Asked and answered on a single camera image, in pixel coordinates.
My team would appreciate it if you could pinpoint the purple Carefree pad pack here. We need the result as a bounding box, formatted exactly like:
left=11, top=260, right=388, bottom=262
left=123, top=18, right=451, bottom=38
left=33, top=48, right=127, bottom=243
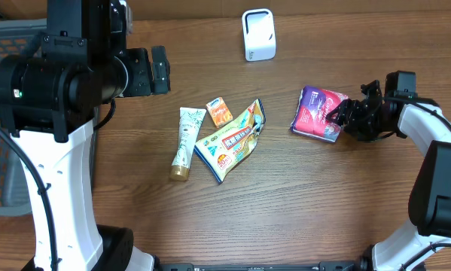
left=290, top=86, right=349, bottom=143

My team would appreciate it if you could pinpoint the white Pantene tube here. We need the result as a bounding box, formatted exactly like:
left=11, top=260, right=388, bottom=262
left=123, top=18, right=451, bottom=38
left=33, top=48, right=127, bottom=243
left=170, top=107, right=206, bottom=181

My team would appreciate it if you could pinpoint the small orange tissue pack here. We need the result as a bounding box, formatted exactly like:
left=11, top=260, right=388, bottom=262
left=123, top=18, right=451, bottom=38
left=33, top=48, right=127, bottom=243
left=206, top=97, right=233, bottom=128

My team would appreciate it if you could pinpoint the yellow wet wipes pack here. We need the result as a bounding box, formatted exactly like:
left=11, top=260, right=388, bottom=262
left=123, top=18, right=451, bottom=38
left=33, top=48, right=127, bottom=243
left=194, top=99, right=266, bottom=184

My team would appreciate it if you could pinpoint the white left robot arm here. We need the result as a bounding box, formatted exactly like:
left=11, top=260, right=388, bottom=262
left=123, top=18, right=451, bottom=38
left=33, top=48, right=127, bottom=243
left=0, top=0, right=171, bottom=271

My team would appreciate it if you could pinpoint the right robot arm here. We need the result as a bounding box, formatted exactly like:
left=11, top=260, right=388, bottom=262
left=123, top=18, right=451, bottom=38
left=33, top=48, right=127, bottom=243
left=326, top=71, right=451, bottom=270

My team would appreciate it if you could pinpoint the white barcode scanner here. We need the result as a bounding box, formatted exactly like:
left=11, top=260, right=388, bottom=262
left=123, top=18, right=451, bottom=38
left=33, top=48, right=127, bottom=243
left=242, top=8, right=276, bottom=62

